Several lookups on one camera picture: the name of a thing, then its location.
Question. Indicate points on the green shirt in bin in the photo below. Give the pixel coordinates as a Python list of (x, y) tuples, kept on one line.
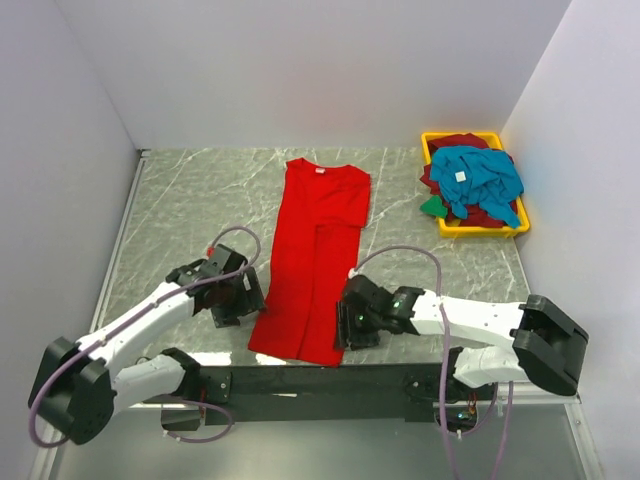
[(435, 207)]

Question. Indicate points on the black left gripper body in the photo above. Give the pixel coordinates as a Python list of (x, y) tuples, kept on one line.
[(235, 299)]

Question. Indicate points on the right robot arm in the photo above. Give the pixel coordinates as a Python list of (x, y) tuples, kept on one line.
[(533, 341)]

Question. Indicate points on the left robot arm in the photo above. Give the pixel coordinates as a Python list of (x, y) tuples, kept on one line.
[(81, 385)]

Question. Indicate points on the black base beam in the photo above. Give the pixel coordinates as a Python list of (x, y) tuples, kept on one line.
[(304, 393)]

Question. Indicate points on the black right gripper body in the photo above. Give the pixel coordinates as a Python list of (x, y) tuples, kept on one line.
[(360, 329)]

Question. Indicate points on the dark red shirt in bin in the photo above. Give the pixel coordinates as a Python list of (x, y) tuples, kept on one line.
[(471, 183)]

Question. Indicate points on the yellow plastic bin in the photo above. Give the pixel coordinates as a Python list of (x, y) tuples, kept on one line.
[(475, 227)]

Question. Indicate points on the aluminium side rail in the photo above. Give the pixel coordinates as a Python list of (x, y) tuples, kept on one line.
[(107, 284)]

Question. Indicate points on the blue t shirt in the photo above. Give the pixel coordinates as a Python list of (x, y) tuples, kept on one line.
[(470, 176)]

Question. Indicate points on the bright red t shirt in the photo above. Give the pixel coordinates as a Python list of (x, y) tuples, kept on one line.
[(316, 243)]

